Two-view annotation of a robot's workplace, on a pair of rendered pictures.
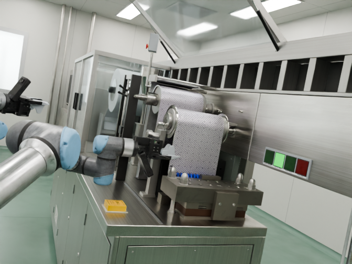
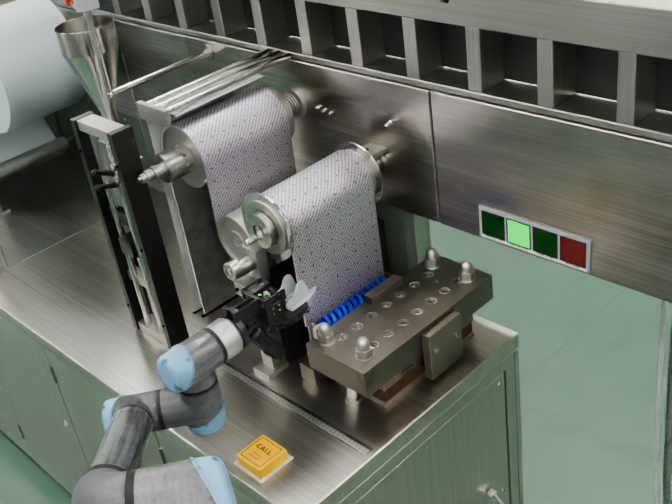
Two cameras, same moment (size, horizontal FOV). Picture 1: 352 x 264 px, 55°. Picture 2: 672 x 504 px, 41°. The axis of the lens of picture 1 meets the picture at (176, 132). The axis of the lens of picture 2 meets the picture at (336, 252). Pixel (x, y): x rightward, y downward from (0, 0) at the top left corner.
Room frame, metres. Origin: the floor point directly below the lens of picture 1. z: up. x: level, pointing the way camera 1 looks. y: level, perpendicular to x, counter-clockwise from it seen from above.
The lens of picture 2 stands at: (-0.02, 0.36, 2.10)
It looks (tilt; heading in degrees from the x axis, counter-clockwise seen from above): 31 degrees down; 343
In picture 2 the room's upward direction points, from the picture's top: 9 degrees counter-clockwise
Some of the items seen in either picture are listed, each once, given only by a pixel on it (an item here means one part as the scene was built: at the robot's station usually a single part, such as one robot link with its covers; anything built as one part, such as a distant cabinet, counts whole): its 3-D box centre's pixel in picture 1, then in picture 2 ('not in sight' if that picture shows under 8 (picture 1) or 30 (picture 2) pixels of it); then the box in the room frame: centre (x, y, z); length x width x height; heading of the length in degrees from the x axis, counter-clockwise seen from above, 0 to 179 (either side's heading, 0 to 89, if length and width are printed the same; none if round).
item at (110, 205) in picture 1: (114, 205); (262, 456); (1.25, 0.18, 0.91); 0.07 x 0.07 x 0.02; 24
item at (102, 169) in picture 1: (100, 169); (193, 404); (1.33, 0.27, 1.02); 0.11 x 0.08 x 0.11; 76
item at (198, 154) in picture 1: (195, 155); (340, 262); (1.48, -0.10, 1.12); 0.23 x 0.01 x 0.18; 114
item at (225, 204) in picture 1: (224, 206); (443, 345); (1.31, -0.24, 0.97); 0.10 x 0.03 x 0.11; 114
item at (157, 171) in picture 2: (140, 97); (150, 174); (1.68, 0.21, 1.34); 0.06 x 0.03 x 0.03; 114
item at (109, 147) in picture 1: (108, 146); (191, 362); (1.32, 0.25, 1.12); 0.11 x 0.08 x 0.09; 114
